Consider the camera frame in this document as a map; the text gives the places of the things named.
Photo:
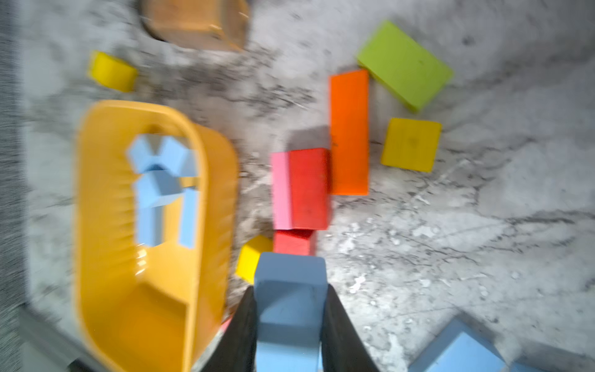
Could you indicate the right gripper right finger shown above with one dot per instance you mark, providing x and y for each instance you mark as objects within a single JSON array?
[{"x": 342, "y": 348}]

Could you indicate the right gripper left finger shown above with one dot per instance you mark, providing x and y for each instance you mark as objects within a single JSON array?
[{"x": 236, "y": 349}]

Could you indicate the long blue block pair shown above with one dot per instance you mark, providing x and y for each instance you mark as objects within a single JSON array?
[{"x": 290, "y": 292}]

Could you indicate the yellow plastic tray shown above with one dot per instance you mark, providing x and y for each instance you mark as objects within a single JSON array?
[{"x": 149, "y": 308}]

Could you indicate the yellow cube middle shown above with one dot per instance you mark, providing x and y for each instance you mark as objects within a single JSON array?
[{"x": 250, "y": 255}]

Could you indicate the small red cube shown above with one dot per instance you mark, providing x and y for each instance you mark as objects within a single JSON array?
[{"x": 300, "y": 242}]

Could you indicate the blue block right tall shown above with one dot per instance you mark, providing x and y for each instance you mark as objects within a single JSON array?
[{"x": 458, "y": 348}]

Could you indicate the blue cube centre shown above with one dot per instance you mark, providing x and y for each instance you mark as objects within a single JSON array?
[{"x": 189, "y": 218}]

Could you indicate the red block upper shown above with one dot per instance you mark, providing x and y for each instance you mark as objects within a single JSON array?
[{"x": 309, "y": 180}]

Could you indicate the pink block upper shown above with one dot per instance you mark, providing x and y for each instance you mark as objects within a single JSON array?
[{"x": 281, "y": 191}]

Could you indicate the small yellow block by orange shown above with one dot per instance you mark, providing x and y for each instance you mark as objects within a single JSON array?
[{"x": 411, "y": 144}]

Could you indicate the long orange block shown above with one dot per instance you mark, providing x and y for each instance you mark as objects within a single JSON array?
[{"x": 349, "y": 133}]

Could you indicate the green block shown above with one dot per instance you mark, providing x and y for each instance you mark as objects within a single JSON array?
[{"x": 405, "y": 68}]

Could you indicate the lone yellow cube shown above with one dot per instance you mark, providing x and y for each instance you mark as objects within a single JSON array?
[{"x": 112, "y": 72}]

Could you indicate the brown spice jar black lid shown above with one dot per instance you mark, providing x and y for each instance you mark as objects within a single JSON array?
[{"x": 212, "y": 25}]

